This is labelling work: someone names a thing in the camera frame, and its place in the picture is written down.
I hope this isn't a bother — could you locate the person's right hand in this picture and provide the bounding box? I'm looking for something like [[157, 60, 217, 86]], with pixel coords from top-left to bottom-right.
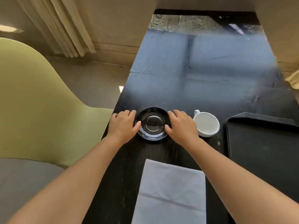
[[164, 110, 200, 147]]

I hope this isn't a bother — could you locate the person's left hand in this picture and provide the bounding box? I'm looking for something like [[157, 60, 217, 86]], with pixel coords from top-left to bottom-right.
[[106, 110, 142, 145]]

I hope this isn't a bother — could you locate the white ceramic cup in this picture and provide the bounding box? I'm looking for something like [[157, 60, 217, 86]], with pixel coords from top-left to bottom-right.
[[193, 109, 220, 138]]

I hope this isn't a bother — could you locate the black glossy saucer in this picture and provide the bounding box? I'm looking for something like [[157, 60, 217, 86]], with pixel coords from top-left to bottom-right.
[[135, 106, 172, 142]]

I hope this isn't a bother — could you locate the white cloth napkin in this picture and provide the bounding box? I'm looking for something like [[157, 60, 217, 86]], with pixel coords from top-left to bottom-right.
[[131, 159, 206, 224]]

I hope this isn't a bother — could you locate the black plastic tray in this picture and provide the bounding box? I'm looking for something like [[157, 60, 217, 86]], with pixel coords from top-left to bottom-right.
[[225, 112, 299, 204]]

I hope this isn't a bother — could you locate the person's right forearm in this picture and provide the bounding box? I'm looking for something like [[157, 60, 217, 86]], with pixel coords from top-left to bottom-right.
[[184, 137, 299, 224]]

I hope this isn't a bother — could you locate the person's left forearm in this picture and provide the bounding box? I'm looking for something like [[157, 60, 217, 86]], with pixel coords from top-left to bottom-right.
[[7, 135, 127, 224]]

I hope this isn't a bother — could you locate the pale green chair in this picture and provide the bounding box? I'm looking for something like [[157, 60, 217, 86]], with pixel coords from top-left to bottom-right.
[[0, 37, 114, 168]]

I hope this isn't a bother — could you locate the cream pleated curtain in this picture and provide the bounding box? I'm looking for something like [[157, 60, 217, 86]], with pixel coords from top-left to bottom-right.
[[285, 69, 299, 89], [15, 0, 96, 58]]

